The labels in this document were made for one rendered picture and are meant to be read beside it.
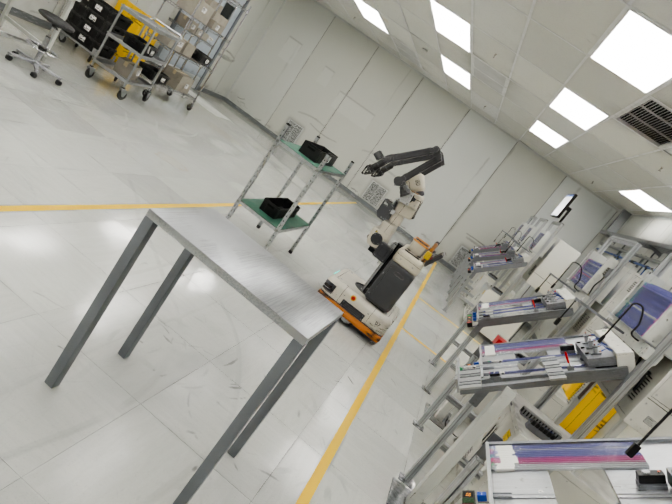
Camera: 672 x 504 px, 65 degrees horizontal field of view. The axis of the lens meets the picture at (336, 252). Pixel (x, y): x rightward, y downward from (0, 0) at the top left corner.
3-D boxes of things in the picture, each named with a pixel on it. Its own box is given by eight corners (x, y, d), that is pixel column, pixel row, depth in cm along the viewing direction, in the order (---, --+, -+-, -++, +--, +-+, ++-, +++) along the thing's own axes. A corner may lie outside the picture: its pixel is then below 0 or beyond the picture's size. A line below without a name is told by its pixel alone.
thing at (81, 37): (51, 36, 700) (77, -15, 684) (75, 45, 745) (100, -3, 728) (88, 64, 694) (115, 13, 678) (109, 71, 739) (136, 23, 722)
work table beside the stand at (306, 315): (122, 350, 240) (214, 208, 222) (237, 454, 228) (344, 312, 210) (43, 381, 196) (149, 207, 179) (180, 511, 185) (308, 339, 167)
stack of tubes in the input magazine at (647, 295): (641, 336, 263) (680, 294, 257) (614, 315, 312) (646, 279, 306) (663, 352, 261) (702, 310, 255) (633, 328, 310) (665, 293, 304)
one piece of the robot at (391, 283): (388, 313, 493) (443, 242, 475) (378, 326, 441) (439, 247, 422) (360, 291, 498) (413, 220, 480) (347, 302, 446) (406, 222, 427)
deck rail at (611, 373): (483, 391, 281) (481, 379, 281) (483, 389, 283) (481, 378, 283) (629, 379, 263) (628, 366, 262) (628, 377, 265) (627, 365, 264)
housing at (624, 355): (620, 380, 266) (616, 353, 265) (597, 353, 313) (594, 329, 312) (637, 378, 264) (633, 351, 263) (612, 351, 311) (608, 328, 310)
